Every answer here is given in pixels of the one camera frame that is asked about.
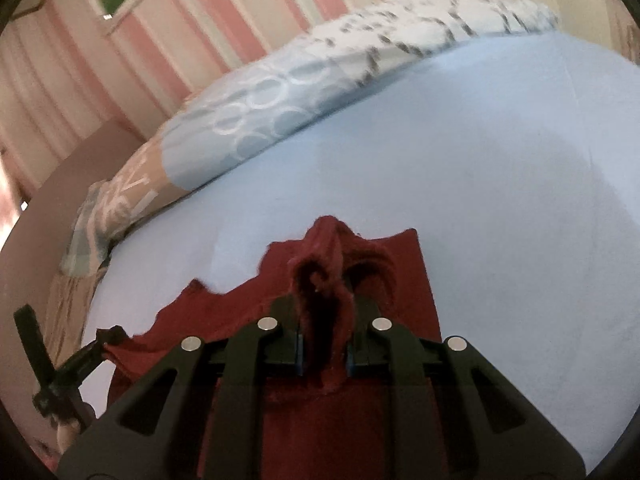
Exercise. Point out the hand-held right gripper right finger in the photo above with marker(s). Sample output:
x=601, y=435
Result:
x=415, y=385

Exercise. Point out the plaid pillow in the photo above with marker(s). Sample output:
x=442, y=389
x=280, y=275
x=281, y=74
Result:
x=90, y=240

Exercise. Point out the brown cloth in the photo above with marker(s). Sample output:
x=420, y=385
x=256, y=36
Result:
x=67, y=310

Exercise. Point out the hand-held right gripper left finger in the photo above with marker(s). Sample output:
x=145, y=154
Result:
x=235, y=385

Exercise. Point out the red knitted sweater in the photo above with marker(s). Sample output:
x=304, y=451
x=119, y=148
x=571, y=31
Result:
x=320, y=425

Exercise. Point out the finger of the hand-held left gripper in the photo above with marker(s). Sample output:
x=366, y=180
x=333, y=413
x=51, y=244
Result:
x=87, y=352
x=35, y=345

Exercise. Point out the folded patterned duvet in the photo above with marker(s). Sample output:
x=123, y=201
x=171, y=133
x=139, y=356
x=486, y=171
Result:
x=280, y=90

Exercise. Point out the pink headboard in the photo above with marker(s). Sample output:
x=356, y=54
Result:
x=65, y=175

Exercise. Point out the bed with light blue sheet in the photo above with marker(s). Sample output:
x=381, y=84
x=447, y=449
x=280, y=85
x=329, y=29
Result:
x=475, y=185

